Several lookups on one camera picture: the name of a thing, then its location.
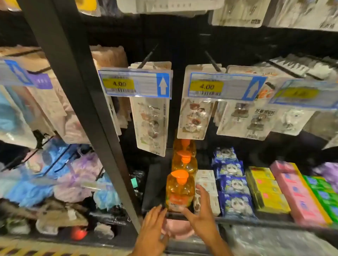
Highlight black display peg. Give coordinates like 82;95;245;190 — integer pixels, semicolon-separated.
137;44;159;69
204;50;222;73

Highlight blue panda print packet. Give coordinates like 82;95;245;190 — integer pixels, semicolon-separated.
219;175;250;196
212;147;239;166
215;161;245;179
219;193;257;219

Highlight hanging clear hook packets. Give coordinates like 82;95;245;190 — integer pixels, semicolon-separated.
129;61;172;158
177;64;227;140

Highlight orange pump soap bottle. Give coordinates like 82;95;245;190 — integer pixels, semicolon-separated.
172;151;198;175
165;170;195;213
173;138;197;156

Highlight person's right forearm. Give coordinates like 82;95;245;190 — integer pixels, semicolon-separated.
203;234;234;256

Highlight hanging metal hook packets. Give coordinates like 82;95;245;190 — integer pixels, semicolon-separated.
216;65;281;141

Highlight hanging white hook packet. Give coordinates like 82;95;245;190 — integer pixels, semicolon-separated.
271;108;315;136

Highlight stack of green soap boxes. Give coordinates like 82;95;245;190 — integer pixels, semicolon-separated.
302;175;338;225

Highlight pink plastic dish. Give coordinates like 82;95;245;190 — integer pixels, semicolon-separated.
161;218;195;240

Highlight hanging beige packets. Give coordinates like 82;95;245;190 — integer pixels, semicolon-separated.
90;45;133;136

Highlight yellow packet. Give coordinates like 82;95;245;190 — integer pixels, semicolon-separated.
75;0;102;17

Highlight light blue bath sponge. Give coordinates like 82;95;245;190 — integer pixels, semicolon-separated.
93;173;122;211

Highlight white plastic rack packet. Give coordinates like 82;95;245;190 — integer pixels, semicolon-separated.
116;0;225;15

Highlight black shelf edge rail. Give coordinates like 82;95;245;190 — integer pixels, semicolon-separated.
142;210;338;239

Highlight person's left hand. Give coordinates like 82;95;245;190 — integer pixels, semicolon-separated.
131;204;170;256

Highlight person's right hand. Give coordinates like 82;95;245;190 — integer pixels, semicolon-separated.
182;185;221;245

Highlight clear plastic bags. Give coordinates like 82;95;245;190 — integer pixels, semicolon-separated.
224;225;338;256

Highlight stack of white boxes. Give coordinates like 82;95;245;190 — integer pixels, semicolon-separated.
193;170;221;217

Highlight red round item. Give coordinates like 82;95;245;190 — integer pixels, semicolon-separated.
70;226;88;241

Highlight hanging white clip packets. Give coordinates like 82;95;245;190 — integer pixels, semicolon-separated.
255;53;338;83

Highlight hanging pink cloth packets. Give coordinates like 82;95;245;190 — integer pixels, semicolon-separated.
0;46;91;145

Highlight white card packet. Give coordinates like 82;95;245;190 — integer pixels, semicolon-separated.
211;0;271;28
266;0;338;33

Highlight purple bath sponge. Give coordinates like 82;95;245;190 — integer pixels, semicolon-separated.
53;152;103;203

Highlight purple packet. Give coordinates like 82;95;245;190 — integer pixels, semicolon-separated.
313;162;338;191

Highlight black shelf upright post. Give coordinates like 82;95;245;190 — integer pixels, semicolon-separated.
17;0;142;233

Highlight yellow price tag holder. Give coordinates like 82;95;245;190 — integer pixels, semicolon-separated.
98;68;174;100
187;72;268;102
269;79;338;110

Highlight stack of yellow soap boxes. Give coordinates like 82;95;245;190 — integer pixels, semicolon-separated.
245;166;291;214

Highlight stack of pink soap boxes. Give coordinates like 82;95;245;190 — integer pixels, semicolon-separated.
269;160;332;227

